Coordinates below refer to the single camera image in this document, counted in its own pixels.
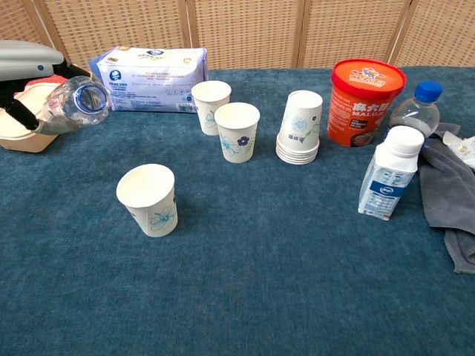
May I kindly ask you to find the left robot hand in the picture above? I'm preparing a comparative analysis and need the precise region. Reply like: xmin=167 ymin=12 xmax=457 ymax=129
xmin=0 ymin=39 xmax=94 ymax=136

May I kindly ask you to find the clear plastic bottle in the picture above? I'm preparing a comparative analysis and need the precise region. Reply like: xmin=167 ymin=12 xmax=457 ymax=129
xmin=39 ymin=75 xmax=112 ymax=131

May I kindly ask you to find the white capped milk bottle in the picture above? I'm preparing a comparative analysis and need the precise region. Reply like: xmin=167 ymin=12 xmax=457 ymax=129
xmin=357 ymin=125 xmax=425 ymax=222

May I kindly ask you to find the round bottle with blue cap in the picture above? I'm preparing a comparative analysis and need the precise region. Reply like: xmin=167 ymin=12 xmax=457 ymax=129
xmin=388 ymin=79 xmax=445 ymax=139

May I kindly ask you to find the red bubble wrap roll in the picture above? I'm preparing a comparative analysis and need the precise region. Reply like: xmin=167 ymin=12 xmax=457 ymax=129
xmin=33 ymin=73 xmax=64 ymax=85

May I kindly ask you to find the beige lidded lunch box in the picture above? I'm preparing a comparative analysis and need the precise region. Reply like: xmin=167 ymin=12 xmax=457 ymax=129
xmin=0 ymin=79 xmax=62 ymax=153

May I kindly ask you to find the white blue tissue pack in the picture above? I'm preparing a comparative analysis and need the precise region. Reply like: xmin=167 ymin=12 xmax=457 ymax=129
xmin=87 ymin=46 xmax=209 ymax=114

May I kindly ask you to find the floral paper cup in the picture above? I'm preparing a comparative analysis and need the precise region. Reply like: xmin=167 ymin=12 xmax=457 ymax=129
xmin=191 ymin=80 xmax=232 ymax=136
xmin=116 ymin=163 xmax=179 ymax=238
xmin=214 ymin=102 xmax=261 ymax=164

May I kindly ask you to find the rattan folding screen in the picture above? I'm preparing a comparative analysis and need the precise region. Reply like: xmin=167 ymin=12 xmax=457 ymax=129
xmin=0 ymin=0 xmax=475 ymax=75

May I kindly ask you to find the stack of upturned paper cups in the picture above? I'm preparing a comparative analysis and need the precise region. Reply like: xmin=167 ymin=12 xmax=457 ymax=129
xmin=275 ymin=90 xmax=324 ymax=165

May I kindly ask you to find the teal table cloth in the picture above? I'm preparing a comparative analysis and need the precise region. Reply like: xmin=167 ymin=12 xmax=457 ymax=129
xmin=0 ymin=65 xmax=475 ymax=356

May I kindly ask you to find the orange instant noodle tub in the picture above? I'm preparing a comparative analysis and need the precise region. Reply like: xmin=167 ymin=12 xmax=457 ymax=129
xmin=327 ymin=59 xmax=407 ymax=148

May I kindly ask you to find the grey towel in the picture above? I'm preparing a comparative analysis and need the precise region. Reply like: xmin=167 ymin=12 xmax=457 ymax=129
xmin=418 ymin=122 xmax=475 ymax=274

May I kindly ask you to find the white snack bag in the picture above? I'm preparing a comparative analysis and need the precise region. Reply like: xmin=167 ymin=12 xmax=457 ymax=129
xmin=441 ymin=130 xmax=475 ymax=168

